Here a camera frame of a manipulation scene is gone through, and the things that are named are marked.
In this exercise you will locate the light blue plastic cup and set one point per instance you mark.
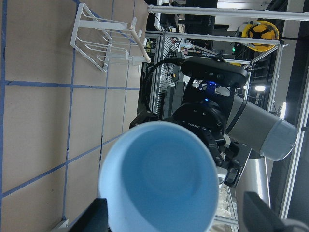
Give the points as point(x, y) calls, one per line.
point(159, 177)

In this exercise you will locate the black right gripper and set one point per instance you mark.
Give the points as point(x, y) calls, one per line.
point(208, 123)

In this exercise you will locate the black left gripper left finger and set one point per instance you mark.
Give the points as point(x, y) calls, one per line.
point(94, 218)

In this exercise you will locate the white wire cup rack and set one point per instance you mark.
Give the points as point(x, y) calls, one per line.
point(104, 42)

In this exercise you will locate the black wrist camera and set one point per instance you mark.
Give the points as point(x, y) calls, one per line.
point(213, 70)

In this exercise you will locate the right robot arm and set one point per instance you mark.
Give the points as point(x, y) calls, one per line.
point(227, 128)

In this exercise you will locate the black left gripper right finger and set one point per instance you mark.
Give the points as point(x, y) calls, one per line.
point(258, 217)

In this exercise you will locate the yellow hard hat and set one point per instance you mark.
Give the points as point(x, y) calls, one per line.
point(260, 30)

